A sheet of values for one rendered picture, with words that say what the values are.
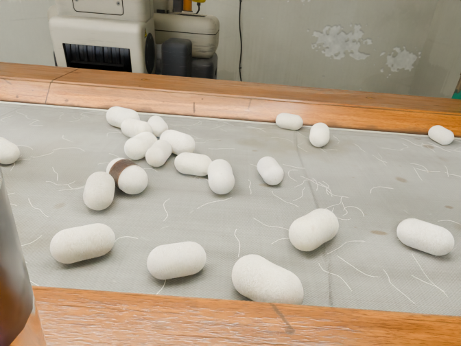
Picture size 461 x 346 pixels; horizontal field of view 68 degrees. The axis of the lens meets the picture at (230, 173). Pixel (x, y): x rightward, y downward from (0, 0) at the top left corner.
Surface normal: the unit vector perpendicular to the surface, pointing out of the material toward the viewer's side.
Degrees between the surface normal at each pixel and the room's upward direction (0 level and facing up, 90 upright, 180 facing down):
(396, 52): 90
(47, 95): 45
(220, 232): 0
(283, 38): 90
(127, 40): 98
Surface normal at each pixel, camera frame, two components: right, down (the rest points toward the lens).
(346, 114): 0.04, -0.30
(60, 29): -0.04, 0.57
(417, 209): 0.07, -0.89
